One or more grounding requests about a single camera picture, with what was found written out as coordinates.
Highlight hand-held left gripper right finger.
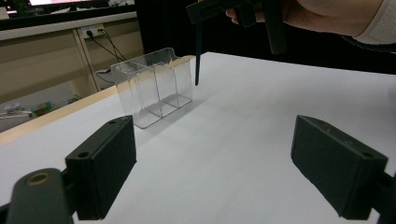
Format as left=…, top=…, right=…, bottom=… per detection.
left=290, top=115, right=389, bottom=220

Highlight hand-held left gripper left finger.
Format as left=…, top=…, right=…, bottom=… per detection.
left=64, top=115, right=138, bottom=221

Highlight dark blue pencil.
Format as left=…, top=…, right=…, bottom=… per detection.
left=194, top=21, right=204, bottom=87

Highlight clear plastic compartment organizer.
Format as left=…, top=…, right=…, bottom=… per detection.
left=109, top=47, right=193, bottom=130

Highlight black curtain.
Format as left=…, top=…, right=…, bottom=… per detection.
left=134, top=0, right=396, bottom=76

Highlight white table mat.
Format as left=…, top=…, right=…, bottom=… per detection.
left=0, top=51, right=396, bottom=224

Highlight beige wooden desk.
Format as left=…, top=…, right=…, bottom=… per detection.
left=0, top=4, right=145, bottom=105

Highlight monitor screen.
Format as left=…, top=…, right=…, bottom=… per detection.
left=28, top=0, right=94, bottom=7

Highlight right hand-held gripper cable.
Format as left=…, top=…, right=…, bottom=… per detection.
left=340, top=34, right=396, bottom=54

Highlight coiled white cord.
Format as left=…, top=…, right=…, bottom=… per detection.
left=0, top=102, right=32, bottom=120

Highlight hanging black cables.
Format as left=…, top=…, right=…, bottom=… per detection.
left=86, top=29, right=128, bottom=84

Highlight white wall power outlet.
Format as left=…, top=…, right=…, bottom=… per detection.
left=80, top=23, right=106, bottom=39

